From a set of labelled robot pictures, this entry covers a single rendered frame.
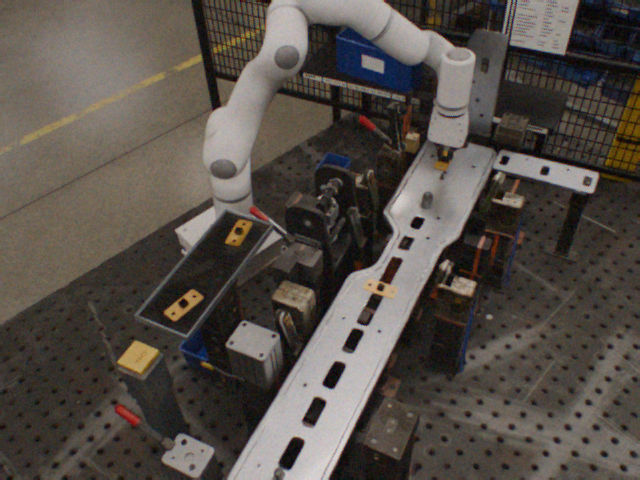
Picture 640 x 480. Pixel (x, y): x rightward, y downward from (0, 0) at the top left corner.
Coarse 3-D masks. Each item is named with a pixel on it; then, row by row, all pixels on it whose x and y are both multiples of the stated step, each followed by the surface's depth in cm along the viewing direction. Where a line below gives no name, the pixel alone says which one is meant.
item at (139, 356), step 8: (136, 344) 132; (144, 344) 132; (128, 352) 131; (136, 352) 131; (144, 352) 131; (152, 352) 131; (120, 360) 129; (128, 360) 129; (136, 360) 129; (144, 360) 129; (152, 360) 130; (128, 368) 129; (136, 368) 128; (144, 368) 128
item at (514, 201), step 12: (504, 192) 177; (492, 204) 176; (504, 204) 174; (516, 204) 173; (492, 216) 179; (504, 216) 177; (516, 216) 175; (492, 228) 182; (504, 228) 180; (516, 228) 179; (492, 240) 186; (504, 240) 184; (516, 240) 184; (492, 252) 189; (504, 252) 187; (492, 264) 192; (504, 264) 191; (492, 276) 195; (504, 276) 199; (504, 288) 197
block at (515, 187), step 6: (504, 180) 190; (510, 180) 190; (516, 180) 190; (504, 186) 188; (510, 186) 188; (516, 186) 188; (522, 186) 188; (510, 192) 187; (516, 192) 186; (522, 192) 186; (510, 246) 207; (510, 252) 206
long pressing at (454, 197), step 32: (416, 160) 195; (480, 160) 194; (416, 192) 185; (448, 192) 185; (448, 224) 175; (384, 256) 168; (416, 256) 168; (352, 288) 161; (416, 288) 160; (352, 320) 154; (384, 320) 154; (320, 352) 148; (384, 352) 147; (288, 384) 142; (320, 384) 142; (352, 384) 142; (288, 416) 137; (320, 416) 137; (352, 416) 137; (256, 448) 132; (320, 448) 132
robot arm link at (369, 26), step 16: (288, 0) 152; (304, 0) 149; (320, 0) 145; (336, 0) 143; (352, 0) 143; (368, 0) 145; (320, 16) 148; (336, 16) 146; (352, 16) 145; (368, 16) 146; (384, 16) 147; (368, 32) 149
